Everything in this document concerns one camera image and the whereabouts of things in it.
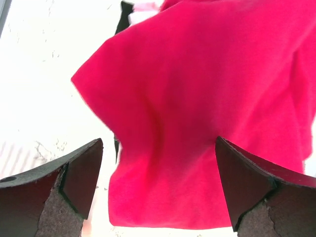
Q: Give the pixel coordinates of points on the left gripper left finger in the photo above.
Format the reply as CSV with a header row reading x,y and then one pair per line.
x,y
51,200

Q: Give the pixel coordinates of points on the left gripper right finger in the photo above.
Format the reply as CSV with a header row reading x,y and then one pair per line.
x,y
265,199

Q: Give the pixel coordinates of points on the magenta t shirt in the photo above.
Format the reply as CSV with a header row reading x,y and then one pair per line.
x,y
169,86

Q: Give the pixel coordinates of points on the white t shirt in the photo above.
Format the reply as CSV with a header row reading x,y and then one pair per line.
x,y
144,10

